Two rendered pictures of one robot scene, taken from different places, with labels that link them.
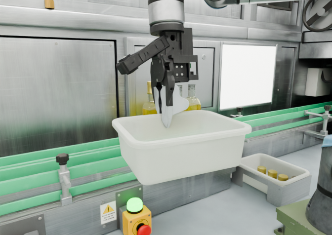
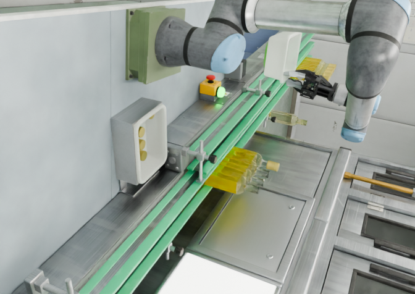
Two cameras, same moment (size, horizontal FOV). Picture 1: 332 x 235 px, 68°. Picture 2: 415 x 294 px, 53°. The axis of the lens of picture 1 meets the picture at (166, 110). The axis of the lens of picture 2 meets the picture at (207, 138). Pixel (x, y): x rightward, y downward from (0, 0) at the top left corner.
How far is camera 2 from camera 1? 1.76 m
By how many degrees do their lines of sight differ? 84
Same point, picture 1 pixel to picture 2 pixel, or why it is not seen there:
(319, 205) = not seen: hidden behind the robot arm
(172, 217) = (188, 100)
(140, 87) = (265, 193)
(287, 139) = (83, 257)
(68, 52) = (310, 176)
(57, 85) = (289, 164)
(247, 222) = (165, 83)
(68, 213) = (238, 86)
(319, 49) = not seen: outside the picture
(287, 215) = not seen: hidden behind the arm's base
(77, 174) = (253, 96)
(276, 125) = (124, 256)
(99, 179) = (243, 100)
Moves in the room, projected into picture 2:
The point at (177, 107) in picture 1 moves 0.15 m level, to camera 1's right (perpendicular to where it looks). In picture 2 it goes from (292, 73) to (285, 64)
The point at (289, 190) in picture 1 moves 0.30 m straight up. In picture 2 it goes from (149, 105) to (238, 126)
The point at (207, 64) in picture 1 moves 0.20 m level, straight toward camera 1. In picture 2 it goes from (257, 258) to (273, 200)
